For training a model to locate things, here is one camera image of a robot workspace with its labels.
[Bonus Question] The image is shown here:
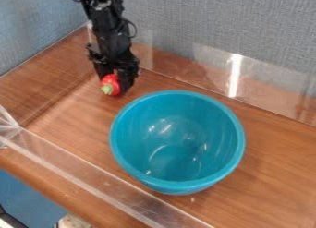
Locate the clear acrylic left bracket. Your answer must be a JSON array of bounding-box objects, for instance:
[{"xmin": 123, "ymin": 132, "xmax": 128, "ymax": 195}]
[{"xmin": 0, "ymin": 105, "xmax": 23, "ymax": 150}]

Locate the clear acrylic back barrier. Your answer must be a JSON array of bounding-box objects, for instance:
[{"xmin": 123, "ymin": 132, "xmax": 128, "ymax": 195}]
[{"xmin": 134, "ymin": 29, "xmax": 316, "ymax": 126}]

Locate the blue plastic bowl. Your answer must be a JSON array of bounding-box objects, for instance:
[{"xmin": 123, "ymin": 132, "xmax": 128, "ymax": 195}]
[{"xmin": 108, "ymin": 90, "xmax": 245, "ymax": 196}]

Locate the clear acrylic front barrier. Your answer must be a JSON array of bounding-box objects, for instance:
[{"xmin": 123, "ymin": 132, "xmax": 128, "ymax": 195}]
[{"xmin": 8, "ymin": 129, "xmax": 214, "ymax": 228}]

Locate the red toy strawberry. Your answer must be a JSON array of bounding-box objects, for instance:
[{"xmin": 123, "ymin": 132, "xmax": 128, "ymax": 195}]
[{"xmin": 102, "ymin": 74, "xmax": 120, "ymax": 96}]

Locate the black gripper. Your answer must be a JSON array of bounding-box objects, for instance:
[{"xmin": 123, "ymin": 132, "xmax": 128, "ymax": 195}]
[{"xmin": 86, "ymin": 32, "xmax": 142, "ymax": 96}]

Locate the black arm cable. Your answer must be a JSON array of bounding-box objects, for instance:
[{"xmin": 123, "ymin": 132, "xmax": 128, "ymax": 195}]
[{"xmin": 120, "ymin": 18, "xmax": 138, "ymax": 40}]

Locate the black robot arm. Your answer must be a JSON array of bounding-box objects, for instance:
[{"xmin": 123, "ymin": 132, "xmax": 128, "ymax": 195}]
[{"xmin": 72, "ymin": 0, "xmax": 139, "ymax": 96}]

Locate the clear acrylic barrier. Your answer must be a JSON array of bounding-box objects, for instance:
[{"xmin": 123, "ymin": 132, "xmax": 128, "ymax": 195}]
[
  {"xmin": 8, "ymin": 129, "xmax": 214, "ymax": 228},
  {"xmin": 134, "ymin": 29, "xmax": 316, "ymax": 126}
]

